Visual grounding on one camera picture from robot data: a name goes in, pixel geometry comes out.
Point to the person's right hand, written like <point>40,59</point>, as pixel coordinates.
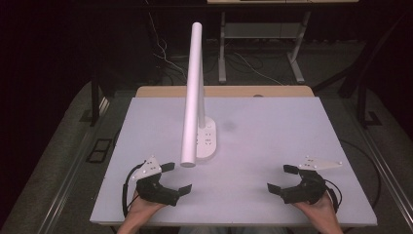
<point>319,211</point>

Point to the wooden table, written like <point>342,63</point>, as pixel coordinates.
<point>227,91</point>

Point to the metal floor rail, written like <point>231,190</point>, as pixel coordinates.
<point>386,172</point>
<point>69,182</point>

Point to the white desk lamp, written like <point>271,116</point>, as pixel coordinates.
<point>194,81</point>

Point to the person's left hand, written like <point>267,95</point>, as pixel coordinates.
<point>141,209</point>

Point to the grey metal desk frame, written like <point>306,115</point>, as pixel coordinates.
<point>259,31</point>

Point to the white work board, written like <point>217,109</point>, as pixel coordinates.
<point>259,146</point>

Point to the black metal stand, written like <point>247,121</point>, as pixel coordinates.
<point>94,104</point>
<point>360,71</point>

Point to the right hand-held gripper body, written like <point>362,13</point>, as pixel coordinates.
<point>308,190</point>

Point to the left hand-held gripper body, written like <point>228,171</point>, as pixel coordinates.
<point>156,192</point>

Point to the black rectangular floor frame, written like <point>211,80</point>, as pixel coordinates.
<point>99,150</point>

